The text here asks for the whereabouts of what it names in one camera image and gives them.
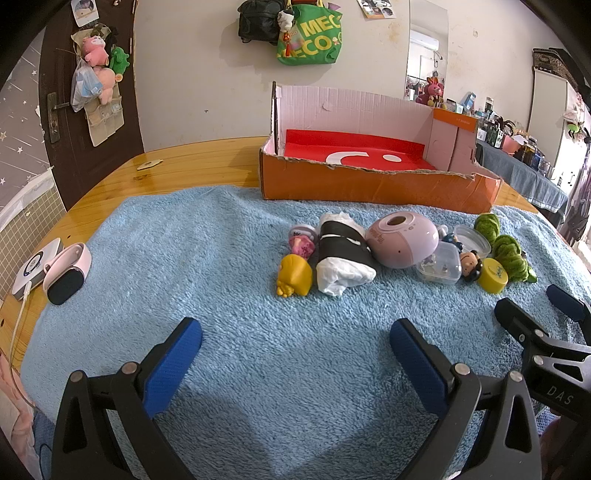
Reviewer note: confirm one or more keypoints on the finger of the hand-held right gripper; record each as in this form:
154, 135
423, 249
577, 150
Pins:
568, 302
515, 316

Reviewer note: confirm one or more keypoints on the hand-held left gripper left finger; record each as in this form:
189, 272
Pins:
173, 364

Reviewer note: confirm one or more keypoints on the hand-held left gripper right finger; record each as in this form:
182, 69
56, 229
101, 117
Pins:
418, 364

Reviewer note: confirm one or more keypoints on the yellow cap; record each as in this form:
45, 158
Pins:
491, 277

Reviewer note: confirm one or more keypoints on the black-haired figurine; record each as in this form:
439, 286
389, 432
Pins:
471, 264

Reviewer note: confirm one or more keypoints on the clear round container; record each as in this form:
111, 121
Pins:
474, 239

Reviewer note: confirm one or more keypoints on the clear plastic capsule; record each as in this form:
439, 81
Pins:
438, 264

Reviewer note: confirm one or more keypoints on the pink round speaker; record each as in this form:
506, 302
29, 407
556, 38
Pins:
401, 244

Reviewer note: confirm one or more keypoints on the yellow foot toy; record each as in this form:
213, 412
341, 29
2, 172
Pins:
295, 272

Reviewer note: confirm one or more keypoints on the pink figurine capsule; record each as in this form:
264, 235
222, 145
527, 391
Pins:
302, 244

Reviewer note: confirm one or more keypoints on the orange cardboard box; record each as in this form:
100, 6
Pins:
369, 189

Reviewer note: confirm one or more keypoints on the person's right hand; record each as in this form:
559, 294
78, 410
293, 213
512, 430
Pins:
556, 447

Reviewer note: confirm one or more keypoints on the fluffy blue blanket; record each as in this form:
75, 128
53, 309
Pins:
231, 277

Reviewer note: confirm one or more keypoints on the side table with blue cloth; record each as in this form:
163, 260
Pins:
521, 177

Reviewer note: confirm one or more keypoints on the pink and black device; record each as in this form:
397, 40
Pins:
64, 277

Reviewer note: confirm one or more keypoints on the pink cloth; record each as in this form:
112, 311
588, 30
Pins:
14, 415

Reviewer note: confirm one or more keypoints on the white power bank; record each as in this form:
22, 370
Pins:
32, 265

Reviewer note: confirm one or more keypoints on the row of bottles and boxes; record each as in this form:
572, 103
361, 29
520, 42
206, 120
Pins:
498, 124

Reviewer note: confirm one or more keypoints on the white tall panel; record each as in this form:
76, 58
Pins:
549, 106

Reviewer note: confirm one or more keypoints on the dark brown door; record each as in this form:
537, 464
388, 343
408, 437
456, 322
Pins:
60, 175

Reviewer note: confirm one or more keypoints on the pink rabbit plush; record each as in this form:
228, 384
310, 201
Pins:
431, 92

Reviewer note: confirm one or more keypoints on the red paper sheet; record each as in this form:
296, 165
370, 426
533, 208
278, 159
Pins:
314, 147

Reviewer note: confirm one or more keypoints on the clear plastic bag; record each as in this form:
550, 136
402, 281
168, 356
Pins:
83, 90

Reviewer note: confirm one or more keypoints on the green frog plush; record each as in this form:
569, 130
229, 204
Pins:
118, 61

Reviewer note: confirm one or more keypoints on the pink pig plush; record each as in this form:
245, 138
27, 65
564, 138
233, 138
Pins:
94, 50

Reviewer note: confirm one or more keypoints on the green tote bag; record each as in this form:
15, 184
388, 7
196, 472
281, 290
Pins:
314, 41

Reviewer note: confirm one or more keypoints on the black bag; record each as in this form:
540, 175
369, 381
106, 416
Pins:
256, 21

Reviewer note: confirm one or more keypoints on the white cat charm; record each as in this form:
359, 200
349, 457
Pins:
287, 21

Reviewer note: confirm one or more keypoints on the photo card on door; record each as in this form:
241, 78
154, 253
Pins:
85, 11

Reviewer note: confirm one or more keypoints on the wall mirror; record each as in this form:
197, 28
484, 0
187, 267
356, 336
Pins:
425, 55

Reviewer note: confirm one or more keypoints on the wall photos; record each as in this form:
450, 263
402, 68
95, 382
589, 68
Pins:
376, 8

